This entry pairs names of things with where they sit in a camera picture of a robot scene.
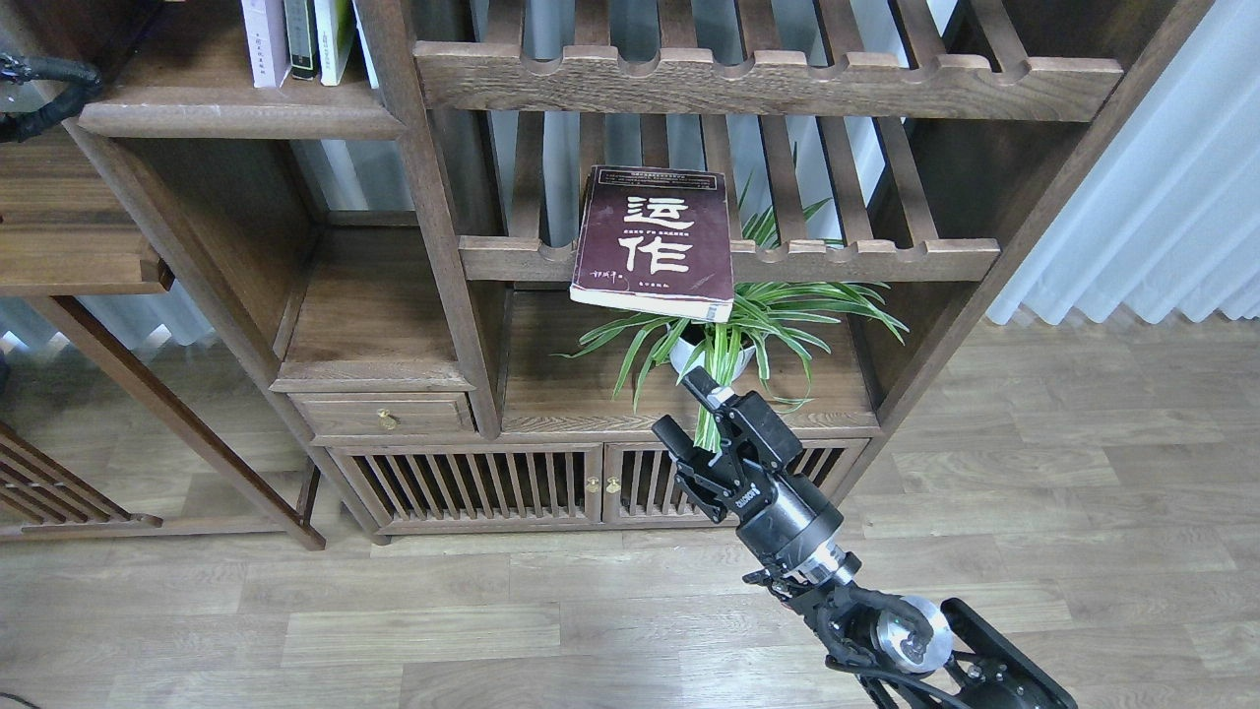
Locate dark maroon book white characters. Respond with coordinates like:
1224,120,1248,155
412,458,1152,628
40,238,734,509
570,165,735,322

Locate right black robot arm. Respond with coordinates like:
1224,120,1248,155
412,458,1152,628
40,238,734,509
653,366,1075,708

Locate white plant pot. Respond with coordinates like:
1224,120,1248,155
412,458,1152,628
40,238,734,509
669,322,756,385

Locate dark green upright book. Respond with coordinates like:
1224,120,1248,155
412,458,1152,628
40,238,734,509
284,0,319,81

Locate wooden side table left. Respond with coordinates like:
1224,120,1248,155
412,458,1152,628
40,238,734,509
1,127,326,550

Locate pale lavender white book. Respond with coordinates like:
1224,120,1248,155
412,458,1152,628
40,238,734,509
239,0,289,89

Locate thin white upright book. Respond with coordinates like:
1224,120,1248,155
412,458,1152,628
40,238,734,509
352,0,381,98

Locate dark wooden bookshelf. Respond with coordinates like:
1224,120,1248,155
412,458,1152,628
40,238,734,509
0,0,1213,547

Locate green spider plant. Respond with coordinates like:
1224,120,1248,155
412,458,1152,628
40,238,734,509
570,164,906,392

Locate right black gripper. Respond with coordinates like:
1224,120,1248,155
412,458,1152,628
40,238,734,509
650,366,845,582

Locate white pleated curtain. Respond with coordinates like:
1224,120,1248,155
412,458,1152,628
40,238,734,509
988,1,1259,324

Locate white green upright book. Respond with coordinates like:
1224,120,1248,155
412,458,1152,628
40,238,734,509
312,0,355,87

